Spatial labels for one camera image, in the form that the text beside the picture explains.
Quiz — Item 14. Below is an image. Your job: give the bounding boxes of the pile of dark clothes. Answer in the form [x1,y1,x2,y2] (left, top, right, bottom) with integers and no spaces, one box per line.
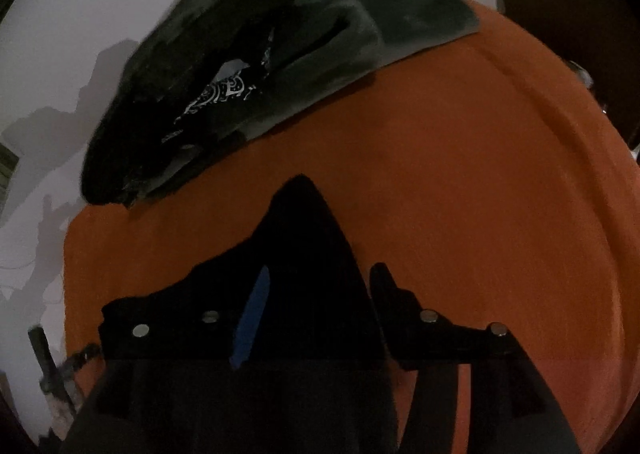
[80,0,481,207]

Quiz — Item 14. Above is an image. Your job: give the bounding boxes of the orange bed sheet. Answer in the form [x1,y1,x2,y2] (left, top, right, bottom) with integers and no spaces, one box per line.
[62,0,638,454]

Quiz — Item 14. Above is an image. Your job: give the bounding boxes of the black garment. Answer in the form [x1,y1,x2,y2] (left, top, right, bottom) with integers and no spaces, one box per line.
[97,174,401,454]

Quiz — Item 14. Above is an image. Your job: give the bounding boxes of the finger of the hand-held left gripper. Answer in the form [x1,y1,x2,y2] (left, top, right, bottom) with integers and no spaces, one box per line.
[62,341,103,371]

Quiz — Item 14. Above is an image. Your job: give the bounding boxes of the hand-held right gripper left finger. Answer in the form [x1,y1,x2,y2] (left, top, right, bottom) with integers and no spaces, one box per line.
[60,267,271,454]

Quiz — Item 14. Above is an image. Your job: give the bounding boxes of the brown wooden door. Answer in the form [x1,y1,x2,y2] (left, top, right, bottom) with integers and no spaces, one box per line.
[495,0,640,145]

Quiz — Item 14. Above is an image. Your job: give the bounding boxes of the black paisley printed cloth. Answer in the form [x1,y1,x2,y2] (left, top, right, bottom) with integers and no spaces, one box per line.
[162,27,276,145]

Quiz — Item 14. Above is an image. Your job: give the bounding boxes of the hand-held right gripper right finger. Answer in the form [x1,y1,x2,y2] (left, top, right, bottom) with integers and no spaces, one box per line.
[369,261,583,454]

